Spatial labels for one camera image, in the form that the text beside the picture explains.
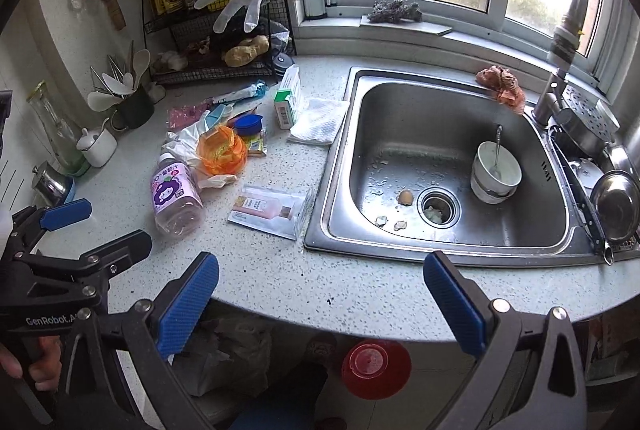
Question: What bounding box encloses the person's left hand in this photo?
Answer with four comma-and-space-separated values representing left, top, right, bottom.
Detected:
0, 336, 62, 391

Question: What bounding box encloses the white green medicine box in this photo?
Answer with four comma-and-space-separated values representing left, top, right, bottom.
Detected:
273, 64, 302, 130

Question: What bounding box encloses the clear sachet with pink card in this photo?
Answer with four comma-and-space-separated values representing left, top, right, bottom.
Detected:
228, 185, 311, 241

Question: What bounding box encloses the glass carafe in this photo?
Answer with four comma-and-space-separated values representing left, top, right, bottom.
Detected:
26, 81, 90, 177

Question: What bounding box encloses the blue white plastic wrapper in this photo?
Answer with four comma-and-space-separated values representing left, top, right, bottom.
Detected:
209, 80, 268, 104

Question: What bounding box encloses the small steel kettle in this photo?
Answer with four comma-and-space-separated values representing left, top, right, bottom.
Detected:
32, 161, 76, 207

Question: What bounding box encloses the purple grape juice bottle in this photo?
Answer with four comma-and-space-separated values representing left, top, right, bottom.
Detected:
151, 153, 203, 238

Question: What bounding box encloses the orange dish rag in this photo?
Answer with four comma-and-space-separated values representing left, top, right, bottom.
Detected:
475, 66, 526, 116

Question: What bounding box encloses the ginger root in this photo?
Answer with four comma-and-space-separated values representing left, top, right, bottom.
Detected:
222, 35, 269, 68

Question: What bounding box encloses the red trash bin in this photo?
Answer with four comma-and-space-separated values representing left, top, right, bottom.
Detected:
341, 340, 412, 401

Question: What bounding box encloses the stainless steel sink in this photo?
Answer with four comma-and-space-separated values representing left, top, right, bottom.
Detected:
304, 67, 615, 267

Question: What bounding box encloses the metal spoon in bowl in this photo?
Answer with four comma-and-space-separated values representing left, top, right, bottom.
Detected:
489, 124, 503, 181

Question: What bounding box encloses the black wire rack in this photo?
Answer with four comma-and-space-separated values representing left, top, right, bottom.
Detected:
143, 0, 295, 86

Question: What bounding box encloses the blue round lid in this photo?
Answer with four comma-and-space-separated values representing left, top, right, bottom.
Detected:
234, 113, 262, 137

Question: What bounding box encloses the black utensil cup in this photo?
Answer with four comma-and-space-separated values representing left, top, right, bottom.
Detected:
115, 86, 154, 130

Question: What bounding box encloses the white plastic bag on floor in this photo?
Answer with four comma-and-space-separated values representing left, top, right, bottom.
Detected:
171, 315, 272, 398

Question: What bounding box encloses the dark scrubber on windowsill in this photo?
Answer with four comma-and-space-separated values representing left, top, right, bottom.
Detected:
367, 0, 422, 24

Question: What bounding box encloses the orange plastic bag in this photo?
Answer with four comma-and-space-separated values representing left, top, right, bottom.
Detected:
196, 125, 248, 176

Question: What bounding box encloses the white ceramic bowl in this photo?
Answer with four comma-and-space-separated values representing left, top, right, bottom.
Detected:
470, 142, 523, 205

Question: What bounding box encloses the kitchen faucet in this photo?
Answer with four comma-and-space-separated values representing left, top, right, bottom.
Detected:
533, 0, 588, 127

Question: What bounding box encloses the white paper towel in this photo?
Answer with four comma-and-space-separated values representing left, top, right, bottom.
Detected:
288, 97, 349, 146

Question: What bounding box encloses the small white sugar pot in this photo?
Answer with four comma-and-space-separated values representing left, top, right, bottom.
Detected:
76, 119, 117, 168

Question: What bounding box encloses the steel pan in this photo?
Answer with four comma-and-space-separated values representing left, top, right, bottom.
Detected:
590, 170, 639, 243

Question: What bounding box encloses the perforated steel strainer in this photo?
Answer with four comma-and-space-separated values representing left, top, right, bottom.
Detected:
554, 86, 620, 157

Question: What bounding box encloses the yellow snack packet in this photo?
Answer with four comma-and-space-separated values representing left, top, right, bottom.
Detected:
243, 129, 267, 158

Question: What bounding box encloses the eggshell in sink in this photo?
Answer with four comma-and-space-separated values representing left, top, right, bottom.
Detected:
398, 189, 413, 205

